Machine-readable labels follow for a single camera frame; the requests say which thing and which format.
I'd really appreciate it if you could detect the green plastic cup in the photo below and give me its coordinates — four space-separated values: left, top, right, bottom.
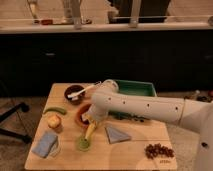
76 135 90 151

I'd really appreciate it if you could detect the white block in bowl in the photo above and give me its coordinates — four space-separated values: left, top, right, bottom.
81 113 89 122

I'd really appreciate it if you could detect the yellow banana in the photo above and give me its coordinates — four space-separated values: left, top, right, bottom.
85 124 96 141

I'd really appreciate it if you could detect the yellow apple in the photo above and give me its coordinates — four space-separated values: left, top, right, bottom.
47 115 61 130

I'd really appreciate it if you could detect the green plastic tray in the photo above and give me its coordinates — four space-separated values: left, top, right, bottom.
109 80 156 122

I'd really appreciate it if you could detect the black office chair base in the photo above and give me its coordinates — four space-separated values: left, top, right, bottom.
0 102 32 144

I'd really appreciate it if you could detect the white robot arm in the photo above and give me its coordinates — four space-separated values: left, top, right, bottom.
88 79 213 171

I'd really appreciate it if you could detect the grey triangular cloth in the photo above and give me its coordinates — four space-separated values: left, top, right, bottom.
105 125 131 144

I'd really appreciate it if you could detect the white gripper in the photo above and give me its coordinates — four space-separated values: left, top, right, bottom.
86 108 106 135

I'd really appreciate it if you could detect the orange terracotta bowl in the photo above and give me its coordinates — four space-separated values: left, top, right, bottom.
75 104 90 129

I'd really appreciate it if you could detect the dark brown bowl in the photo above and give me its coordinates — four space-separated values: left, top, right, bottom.
64 85 85 105

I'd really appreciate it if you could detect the bunch of red grapes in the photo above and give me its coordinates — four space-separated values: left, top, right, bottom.
144 143 174 159

